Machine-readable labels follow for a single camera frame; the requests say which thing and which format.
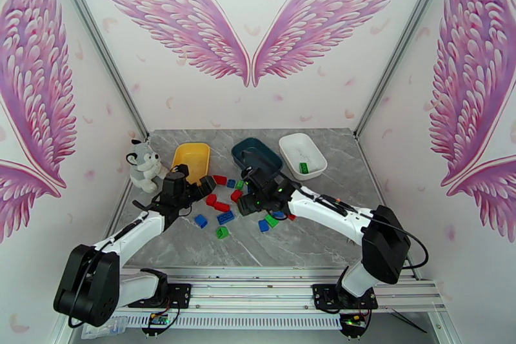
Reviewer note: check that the green lego brick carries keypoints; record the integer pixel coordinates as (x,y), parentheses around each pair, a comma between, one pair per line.
(240,184)
(221,232)
(303,167)
(271,221)

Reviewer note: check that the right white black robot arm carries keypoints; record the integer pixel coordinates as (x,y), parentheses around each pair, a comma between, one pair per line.
(330,214)

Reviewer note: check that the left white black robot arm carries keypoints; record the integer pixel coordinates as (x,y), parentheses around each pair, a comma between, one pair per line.
(133,230)

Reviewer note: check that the yellow plastic container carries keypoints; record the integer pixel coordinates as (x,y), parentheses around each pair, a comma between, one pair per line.
(193,157)

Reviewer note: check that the grey white plush husky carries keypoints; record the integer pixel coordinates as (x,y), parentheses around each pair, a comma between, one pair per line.
(145,165)

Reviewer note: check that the dark teal plastic container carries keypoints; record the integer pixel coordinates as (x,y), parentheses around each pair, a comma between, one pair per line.
(242,149)

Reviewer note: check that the white plastic container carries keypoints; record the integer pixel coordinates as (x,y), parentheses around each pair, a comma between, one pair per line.
(298,149)

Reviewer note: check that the small circuit board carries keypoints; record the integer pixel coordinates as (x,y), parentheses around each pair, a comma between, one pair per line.
(159,319)
(354,319)

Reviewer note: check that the clear plastic parts box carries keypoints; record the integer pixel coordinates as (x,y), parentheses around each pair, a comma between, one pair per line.
(117,328)

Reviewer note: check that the aluminium rail frame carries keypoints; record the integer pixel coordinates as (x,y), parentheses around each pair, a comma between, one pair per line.
(250,290)

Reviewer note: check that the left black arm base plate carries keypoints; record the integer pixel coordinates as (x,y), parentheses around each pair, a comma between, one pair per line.
(177,294)

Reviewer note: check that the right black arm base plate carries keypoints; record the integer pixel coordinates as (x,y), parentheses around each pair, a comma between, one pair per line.
(322,296)

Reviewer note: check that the aluminium frame post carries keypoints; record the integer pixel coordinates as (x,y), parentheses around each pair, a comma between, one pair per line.
(97,38)
(408,38)

